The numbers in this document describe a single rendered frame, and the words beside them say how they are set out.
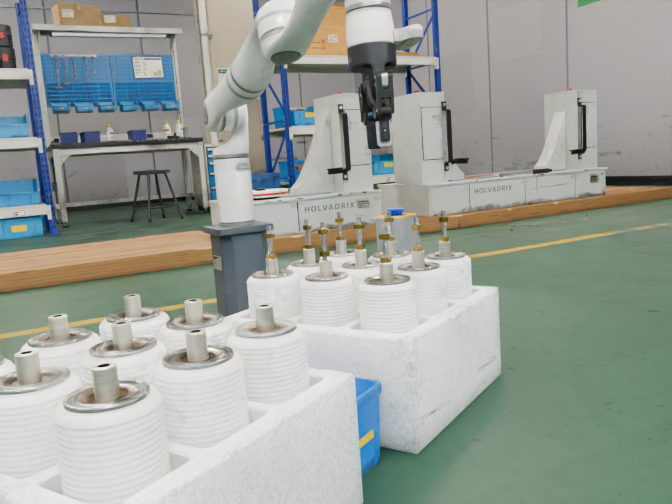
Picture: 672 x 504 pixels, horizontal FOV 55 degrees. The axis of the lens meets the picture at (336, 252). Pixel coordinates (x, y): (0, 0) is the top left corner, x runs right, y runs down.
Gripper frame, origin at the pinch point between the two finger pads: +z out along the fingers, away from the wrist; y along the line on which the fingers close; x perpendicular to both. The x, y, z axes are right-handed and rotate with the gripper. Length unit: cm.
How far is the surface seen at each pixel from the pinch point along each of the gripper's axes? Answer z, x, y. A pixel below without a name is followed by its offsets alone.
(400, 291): 23.7, 0.5, 3.8
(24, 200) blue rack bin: -2, -184, -448
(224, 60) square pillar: -142, -12, -653
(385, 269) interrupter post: 20.6, -0.7, 0.2
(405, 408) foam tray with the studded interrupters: 40.8, -1.4, 8.2
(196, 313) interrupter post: 21.3, -29.9, 14.9
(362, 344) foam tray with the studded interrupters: 31.2, -6.3, 3.9
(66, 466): 28, -40, 42
